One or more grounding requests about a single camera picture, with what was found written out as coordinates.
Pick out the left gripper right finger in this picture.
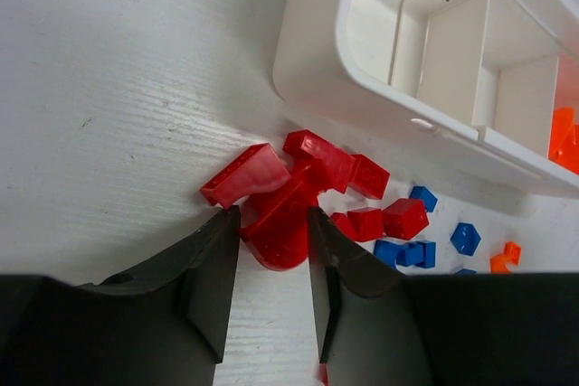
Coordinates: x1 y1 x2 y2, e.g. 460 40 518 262
308 207 578 385

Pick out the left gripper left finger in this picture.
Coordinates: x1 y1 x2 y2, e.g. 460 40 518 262
1 207 241 385

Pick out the small blue curved lego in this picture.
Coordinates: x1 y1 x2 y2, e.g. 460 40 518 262
450 222 481 257

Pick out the small orange lego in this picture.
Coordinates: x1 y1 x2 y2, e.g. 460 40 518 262
489 240 522 274

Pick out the large red round lego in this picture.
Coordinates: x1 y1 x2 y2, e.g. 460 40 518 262
240 159 332 271

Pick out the red curved lego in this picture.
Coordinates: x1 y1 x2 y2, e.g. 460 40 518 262
200 143 290 209

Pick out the large orange round lego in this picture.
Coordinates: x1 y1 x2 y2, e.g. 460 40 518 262
548 107 578 174

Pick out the white three-compartment tray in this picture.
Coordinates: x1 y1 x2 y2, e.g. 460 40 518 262
272 0 578 198

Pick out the red lego brick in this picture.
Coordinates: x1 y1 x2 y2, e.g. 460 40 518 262
348 154 390 200

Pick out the red square lego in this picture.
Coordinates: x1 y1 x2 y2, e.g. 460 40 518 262
382 198 429 240

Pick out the blue lego brick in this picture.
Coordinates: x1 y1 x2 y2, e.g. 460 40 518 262
409 185 438 212

